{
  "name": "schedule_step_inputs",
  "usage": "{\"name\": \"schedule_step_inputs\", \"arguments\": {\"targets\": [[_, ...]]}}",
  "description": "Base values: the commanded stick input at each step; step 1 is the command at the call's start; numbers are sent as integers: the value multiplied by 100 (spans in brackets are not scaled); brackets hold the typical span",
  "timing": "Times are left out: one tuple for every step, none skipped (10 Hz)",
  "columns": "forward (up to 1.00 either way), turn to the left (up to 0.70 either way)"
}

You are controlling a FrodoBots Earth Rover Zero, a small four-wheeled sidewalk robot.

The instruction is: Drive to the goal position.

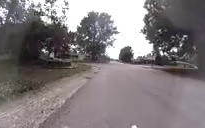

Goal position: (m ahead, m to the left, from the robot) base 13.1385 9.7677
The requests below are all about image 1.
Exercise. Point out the small distant tree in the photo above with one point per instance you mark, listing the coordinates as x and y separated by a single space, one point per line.
126 54

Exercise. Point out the tall round tree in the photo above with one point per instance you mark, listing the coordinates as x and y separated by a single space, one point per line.
96 33

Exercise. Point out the pale vehicle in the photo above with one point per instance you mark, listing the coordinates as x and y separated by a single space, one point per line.
58 61

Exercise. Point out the grey asphalt road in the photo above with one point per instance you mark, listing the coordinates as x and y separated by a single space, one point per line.
140 96

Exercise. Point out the large dark bush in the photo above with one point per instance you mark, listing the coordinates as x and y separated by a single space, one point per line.
53 38

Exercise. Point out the robot's own part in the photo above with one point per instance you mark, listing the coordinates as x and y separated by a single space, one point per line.
134 126

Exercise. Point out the cracked concrete kerb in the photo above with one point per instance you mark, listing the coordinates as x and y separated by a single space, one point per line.
40 101

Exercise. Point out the grass lawn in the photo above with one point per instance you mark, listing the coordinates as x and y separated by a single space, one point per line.
26 76

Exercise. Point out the row of dark trees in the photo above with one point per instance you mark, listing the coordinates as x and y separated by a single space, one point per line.
186 30

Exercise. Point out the tall spreading tree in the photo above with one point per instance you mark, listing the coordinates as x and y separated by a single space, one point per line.
10 30

